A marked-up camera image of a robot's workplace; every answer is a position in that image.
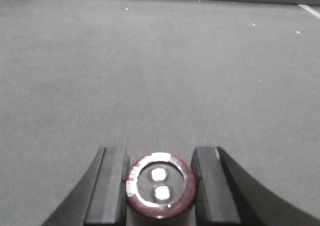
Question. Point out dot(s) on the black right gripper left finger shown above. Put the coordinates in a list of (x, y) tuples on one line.
[(99, 197)]

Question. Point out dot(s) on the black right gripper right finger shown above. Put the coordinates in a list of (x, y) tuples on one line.
[(227, 195)]

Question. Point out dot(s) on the maroon cylindrical capacitor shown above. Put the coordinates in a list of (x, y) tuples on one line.
[(160, 191)]

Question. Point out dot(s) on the dark grey table mat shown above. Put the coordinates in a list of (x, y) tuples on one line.
[(155, 76)]

